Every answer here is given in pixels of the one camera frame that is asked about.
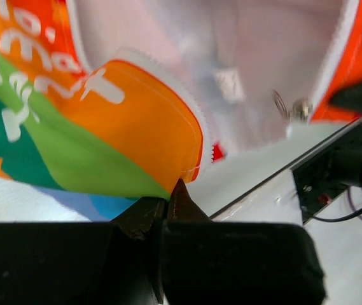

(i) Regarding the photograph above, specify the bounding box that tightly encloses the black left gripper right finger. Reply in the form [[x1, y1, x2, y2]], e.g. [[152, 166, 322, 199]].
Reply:
[[162, 180, 326, 304]]

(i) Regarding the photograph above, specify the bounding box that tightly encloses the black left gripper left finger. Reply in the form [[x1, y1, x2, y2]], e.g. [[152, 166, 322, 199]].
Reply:
[[0, 198, 165, 304]]

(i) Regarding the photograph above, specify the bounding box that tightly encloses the rainbow white red kids jacket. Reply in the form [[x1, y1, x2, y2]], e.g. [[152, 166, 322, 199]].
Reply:
[[0, 1, 362, 220]]

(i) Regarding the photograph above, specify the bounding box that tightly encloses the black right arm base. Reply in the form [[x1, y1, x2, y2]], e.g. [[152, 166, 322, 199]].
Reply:
[[292, 121, 362, 223]]

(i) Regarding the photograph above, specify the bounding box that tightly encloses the silver taped front panel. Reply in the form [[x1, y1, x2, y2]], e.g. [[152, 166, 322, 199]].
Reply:
[[214, 170, 302, 226]]

